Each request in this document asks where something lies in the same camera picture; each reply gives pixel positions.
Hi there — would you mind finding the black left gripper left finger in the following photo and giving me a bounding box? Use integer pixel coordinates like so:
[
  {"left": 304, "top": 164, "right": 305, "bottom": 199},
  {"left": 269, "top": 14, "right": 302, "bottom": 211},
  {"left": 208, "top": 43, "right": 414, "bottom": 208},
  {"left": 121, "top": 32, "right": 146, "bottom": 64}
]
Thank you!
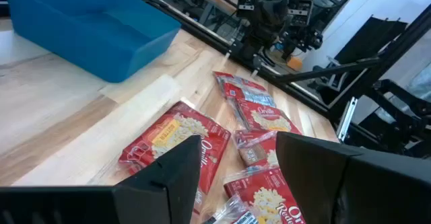
[{"left": 0, "top": 135, "right": 203, "bottom": 224}]

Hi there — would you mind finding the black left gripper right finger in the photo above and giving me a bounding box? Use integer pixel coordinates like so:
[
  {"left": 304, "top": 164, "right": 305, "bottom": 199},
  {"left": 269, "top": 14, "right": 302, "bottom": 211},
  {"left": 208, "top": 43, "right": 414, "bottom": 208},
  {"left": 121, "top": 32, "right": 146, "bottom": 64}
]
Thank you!
[{"left": 275, "top": 131, "right": 431, "bottom": 224}]

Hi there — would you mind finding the orange block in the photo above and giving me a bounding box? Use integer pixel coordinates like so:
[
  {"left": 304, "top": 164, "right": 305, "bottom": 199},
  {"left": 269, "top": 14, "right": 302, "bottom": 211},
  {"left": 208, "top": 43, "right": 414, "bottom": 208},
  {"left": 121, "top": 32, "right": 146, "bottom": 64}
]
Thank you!
[{"left": 287, "top": 56, "right": 303, "bottom": 71}]

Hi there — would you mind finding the blue plastic basket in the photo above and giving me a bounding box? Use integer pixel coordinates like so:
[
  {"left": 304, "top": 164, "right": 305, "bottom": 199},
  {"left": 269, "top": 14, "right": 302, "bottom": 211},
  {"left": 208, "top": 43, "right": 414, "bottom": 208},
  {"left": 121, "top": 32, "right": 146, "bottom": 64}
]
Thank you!
[{"left": 4, "top": 0, "right": 182, "bottom": 84}]

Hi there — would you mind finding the wooden beam bench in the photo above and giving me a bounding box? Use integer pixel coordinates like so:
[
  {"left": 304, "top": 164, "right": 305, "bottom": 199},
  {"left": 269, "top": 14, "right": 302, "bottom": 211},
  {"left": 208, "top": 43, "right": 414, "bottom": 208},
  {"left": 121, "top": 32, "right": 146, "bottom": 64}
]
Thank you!
[{"left": 198, "top": 0, "right": 251, "bottom": 30}]

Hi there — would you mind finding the black aluminium table frame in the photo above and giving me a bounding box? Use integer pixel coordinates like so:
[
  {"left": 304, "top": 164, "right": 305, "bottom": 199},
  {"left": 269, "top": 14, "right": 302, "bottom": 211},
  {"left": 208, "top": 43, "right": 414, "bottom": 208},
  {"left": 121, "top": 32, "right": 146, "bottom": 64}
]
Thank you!
[{"left": 143, "top": 0, "right": 431, "bottom": 159}]

